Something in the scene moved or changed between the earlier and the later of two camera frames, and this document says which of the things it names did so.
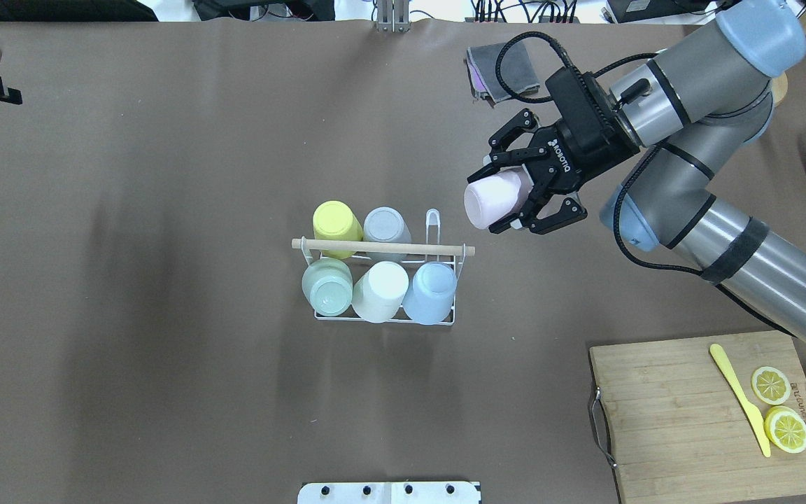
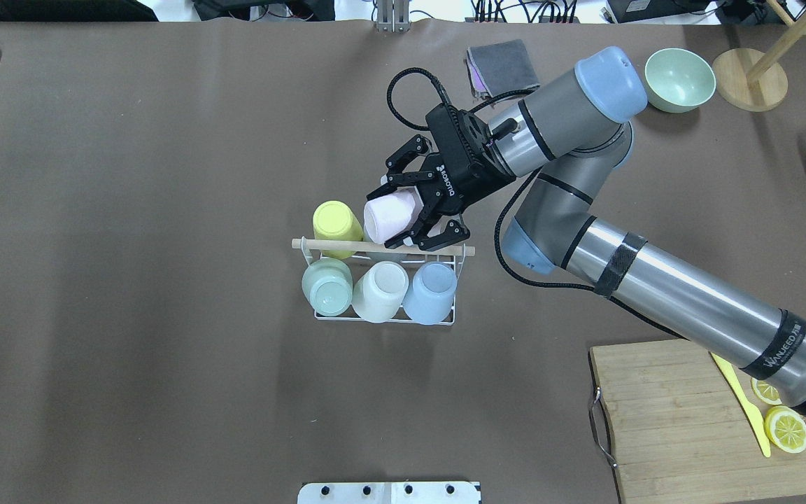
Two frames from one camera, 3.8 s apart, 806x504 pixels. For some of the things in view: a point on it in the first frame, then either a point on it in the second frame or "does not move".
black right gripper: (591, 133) → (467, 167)
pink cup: (492, 199) → (392, 214)
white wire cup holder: (386, 282) does not move
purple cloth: (477, 81) does not move
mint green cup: (327, 285) does not move
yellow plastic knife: (753, 414) does not move
